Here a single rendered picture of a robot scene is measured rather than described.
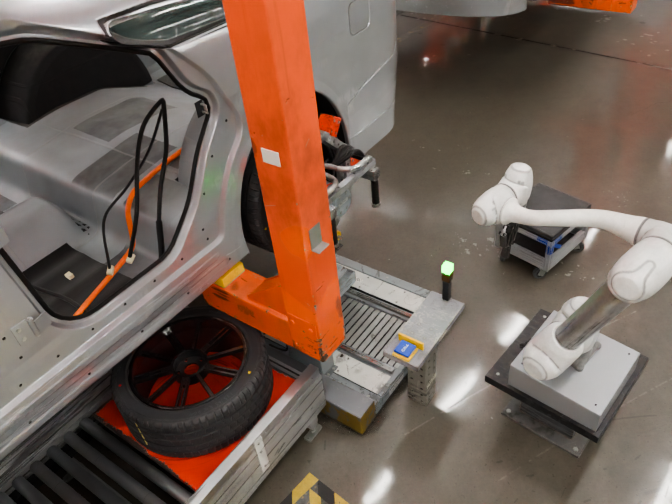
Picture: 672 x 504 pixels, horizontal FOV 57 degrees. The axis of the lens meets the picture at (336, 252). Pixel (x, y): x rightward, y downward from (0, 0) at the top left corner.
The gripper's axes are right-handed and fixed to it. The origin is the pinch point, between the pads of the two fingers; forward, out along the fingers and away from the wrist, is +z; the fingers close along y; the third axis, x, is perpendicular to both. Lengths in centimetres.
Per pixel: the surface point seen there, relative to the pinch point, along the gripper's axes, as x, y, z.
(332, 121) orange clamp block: 89, -7, -30
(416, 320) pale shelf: 22, -29, 35
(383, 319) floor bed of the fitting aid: 57, -11, 77
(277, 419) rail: 36, -101, 44
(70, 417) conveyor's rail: 108, -158, 53
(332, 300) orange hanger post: 35, -65, 2
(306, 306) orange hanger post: 38, -76, -2
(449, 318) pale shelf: 11.6, -18.6, 34.9
